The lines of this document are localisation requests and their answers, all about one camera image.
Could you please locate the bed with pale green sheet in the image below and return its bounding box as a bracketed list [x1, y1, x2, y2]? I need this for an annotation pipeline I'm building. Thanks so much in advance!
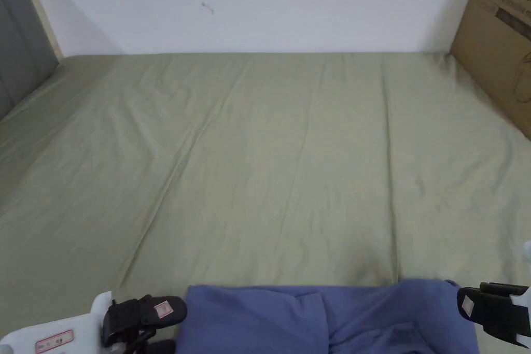
[0, 52, 531, 354]

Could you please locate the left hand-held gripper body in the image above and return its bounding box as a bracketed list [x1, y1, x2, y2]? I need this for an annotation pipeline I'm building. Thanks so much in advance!
[0, 291, 144, 354]

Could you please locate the brown cardboard carton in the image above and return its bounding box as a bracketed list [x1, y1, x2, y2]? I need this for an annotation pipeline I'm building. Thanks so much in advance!
[450, 0, 531, 141]

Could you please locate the blue garment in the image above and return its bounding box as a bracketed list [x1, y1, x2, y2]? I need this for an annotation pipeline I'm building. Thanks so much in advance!
[176, 279, 479, 354]

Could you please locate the grey padded headboard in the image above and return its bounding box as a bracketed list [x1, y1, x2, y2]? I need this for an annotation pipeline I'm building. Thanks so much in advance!
[0, 0, 66, 121]

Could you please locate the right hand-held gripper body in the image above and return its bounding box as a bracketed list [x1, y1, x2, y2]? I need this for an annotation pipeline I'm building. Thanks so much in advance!
[509, 240, 531, 349]

